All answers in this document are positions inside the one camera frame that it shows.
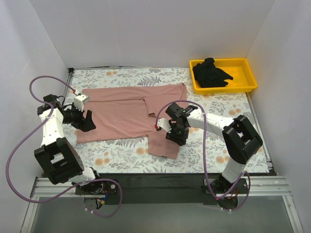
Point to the pink t shirt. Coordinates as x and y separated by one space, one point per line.
130 112

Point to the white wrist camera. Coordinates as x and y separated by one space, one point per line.
163 124
80 100

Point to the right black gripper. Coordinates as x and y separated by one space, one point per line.
176 136

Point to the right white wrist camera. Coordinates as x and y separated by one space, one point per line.
163 124

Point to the black t shirt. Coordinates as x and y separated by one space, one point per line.
209 76

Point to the aluminium frame rail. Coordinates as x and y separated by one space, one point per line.
162 203

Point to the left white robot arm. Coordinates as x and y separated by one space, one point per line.
56 156

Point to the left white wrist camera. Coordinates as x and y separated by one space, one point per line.
80 100

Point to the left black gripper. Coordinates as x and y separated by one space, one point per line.
81 120

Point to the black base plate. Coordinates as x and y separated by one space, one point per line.
146 188

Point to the floral table mat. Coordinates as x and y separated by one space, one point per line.
131 155

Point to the yellow plastic bin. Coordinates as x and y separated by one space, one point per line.
238 68

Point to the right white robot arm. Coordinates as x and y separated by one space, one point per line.
240 136

